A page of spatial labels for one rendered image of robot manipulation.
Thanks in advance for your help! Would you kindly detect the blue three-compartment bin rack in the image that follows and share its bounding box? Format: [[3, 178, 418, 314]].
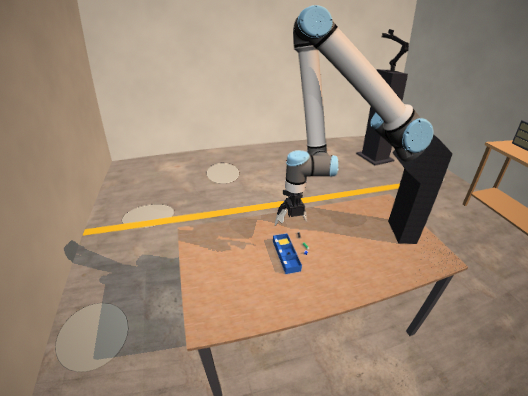
[[273, 233, 302, 274]]

